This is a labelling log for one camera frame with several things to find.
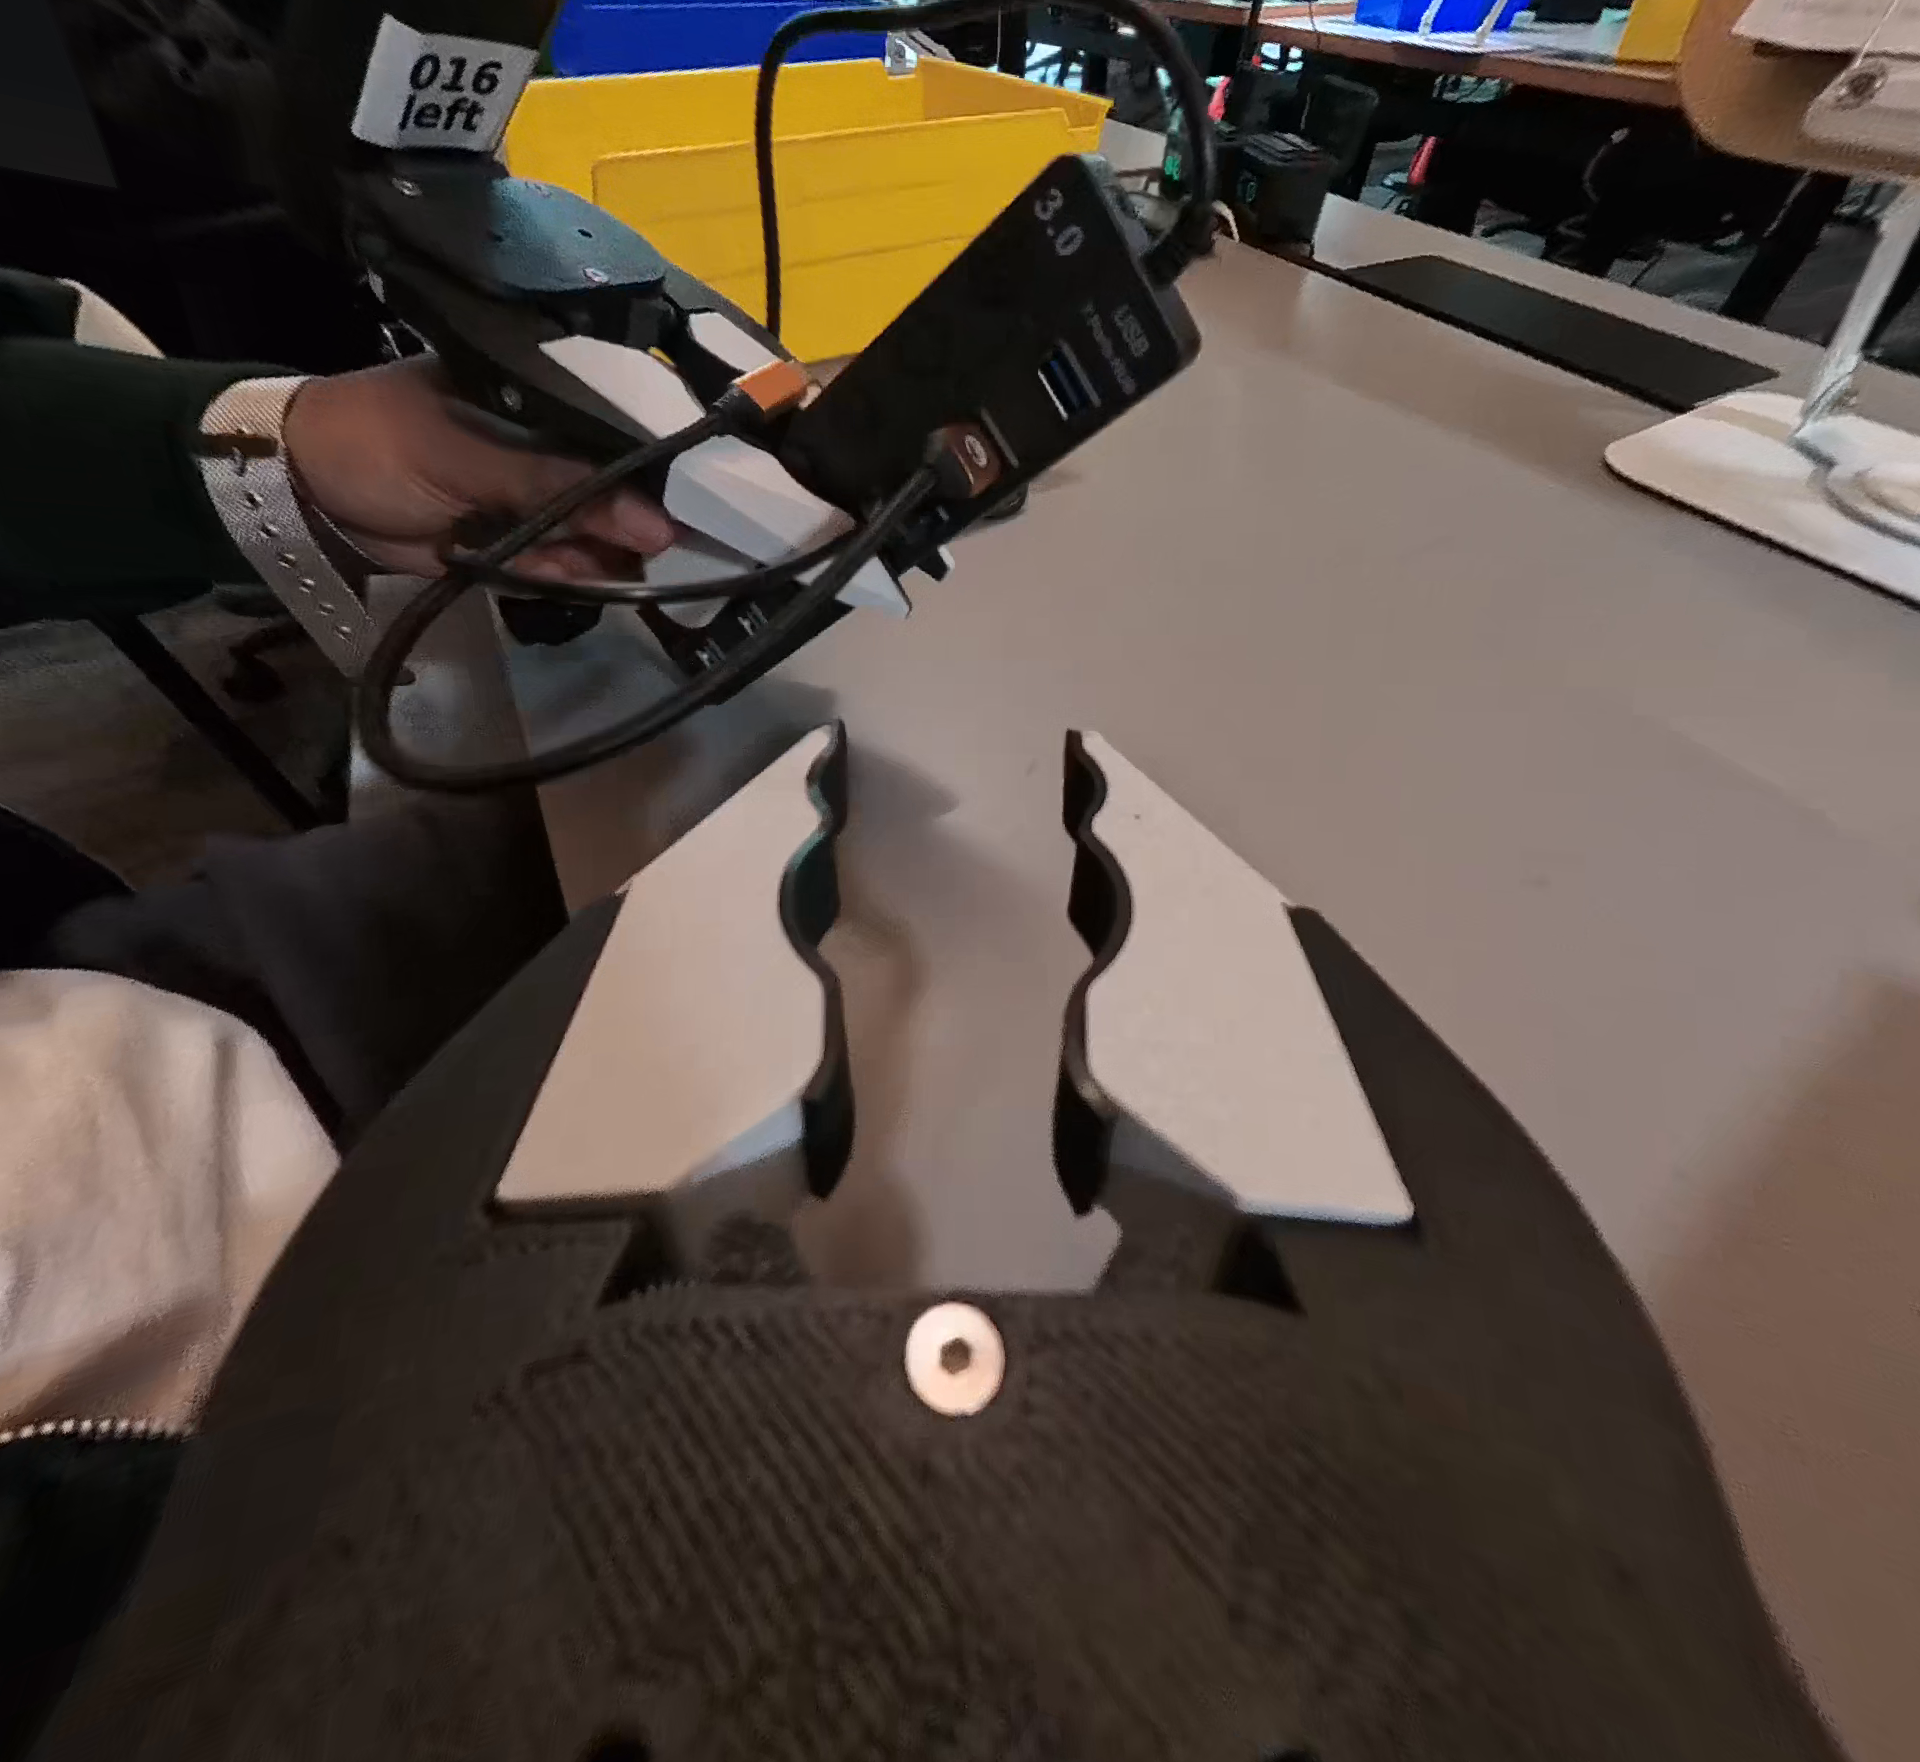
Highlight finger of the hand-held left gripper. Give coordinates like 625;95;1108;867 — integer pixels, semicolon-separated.
540;337;726;447
644;436;916;627

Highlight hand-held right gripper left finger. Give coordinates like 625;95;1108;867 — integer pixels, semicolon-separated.
495;721;855;1207

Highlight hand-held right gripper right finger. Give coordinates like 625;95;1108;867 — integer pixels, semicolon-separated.
1051;727;1420;1229

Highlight black cable orange plugs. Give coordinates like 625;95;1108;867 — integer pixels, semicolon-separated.
357;361;1000;789

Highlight black hub cable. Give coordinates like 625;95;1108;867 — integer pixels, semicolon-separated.
750;0;1218;368

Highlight yellow plastic bin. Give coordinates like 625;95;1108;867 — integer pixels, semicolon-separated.
498;57;1108;361

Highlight black usb hub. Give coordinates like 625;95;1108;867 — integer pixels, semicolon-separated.
778;156;1205;543

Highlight person's left forearm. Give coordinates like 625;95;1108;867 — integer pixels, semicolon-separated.
0;271;300;627

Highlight person's left hand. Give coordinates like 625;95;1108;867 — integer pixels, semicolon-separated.
281;368;683;591

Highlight person's dark trousers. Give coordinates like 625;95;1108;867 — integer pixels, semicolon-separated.
0;772;576;1153

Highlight silver mesh watch band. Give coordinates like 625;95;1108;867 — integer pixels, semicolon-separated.
200;371;381;682

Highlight green and cream jacket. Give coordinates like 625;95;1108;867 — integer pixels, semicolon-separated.
0;966;353;1762

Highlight black box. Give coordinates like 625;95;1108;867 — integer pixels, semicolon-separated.
1213;126;1342;250

